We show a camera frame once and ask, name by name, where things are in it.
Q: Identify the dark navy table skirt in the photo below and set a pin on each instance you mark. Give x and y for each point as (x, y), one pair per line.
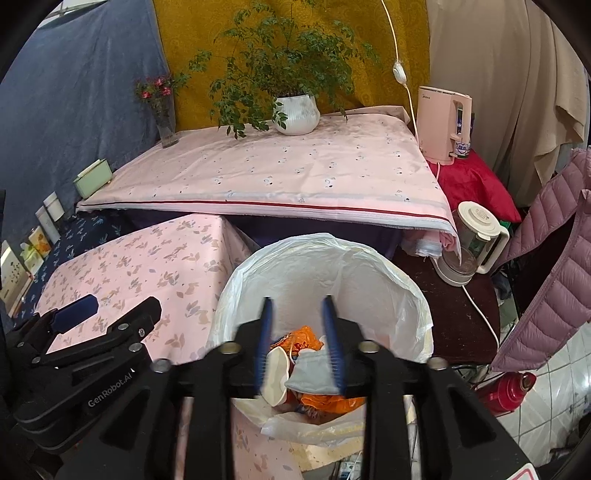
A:
(323, 230)

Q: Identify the pink water dispenser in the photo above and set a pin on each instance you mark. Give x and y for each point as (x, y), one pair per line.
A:
(438, 124)

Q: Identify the pink leaf-print tablecloth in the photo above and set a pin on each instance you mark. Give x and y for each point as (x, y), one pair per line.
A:
(161, 258)

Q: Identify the beige curtain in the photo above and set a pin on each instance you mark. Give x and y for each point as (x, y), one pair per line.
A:
(508, 69)

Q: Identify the pink puffer jacket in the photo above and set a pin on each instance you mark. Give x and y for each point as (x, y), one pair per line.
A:
(554, 295)

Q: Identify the pink red-striped tablecloth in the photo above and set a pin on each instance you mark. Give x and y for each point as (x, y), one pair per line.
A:
(277, 170)

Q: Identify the pale green box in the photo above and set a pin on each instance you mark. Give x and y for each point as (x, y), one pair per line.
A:
(92, 182)

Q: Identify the glass kettle with white lid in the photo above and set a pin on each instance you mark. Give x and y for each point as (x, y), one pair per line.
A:
(478, 219)

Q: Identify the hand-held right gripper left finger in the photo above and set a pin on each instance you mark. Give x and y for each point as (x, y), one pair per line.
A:
(264, 341)

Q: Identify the red thermos flask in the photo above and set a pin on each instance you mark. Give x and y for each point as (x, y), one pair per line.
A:
(508, 390)

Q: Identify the yellow printed carton box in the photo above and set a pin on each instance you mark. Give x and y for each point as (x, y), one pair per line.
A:
(30, 258)
(39, 244)

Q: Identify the orange snack bag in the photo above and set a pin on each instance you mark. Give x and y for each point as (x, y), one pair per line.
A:
(334, 405)

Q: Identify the bin with white liner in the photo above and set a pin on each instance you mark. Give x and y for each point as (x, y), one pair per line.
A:
(369, 277)

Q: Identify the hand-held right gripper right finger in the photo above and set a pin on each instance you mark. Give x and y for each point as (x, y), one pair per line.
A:
(333, 341)

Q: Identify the blue grey backdrop cloth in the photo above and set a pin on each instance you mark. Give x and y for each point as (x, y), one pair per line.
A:
(69, 92)

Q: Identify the grey face mask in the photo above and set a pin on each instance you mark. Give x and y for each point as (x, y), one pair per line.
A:
(309, 369)

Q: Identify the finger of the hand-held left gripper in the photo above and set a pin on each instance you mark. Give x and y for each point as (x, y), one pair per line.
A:
(76, 311)
(134, 318)

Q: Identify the dark brown side table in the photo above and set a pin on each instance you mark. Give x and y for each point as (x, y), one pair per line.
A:
(452, 332)

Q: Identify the white carton box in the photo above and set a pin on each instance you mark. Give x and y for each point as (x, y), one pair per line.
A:
(53, 207)
(46, 224)

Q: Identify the navy floral cloth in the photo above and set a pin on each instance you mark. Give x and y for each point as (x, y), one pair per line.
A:
(87, 230)

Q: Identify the flat beige box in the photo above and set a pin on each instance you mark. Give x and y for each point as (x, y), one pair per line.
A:
(14, 277)

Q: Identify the mustard yellow backdrop cloth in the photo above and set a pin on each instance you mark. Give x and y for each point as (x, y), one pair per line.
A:
(194, 27)

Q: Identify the red cloth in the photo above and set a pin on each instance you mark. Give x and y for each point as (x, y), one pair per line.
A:
(471, 184)

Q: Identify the green plant in white pot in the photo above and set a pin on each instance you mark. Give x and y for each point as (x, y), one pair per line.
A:
(298, 115)

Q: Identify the glass vase with pink flowers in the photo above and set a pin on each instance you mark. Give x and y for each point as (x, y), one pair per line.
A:
(166, 129)

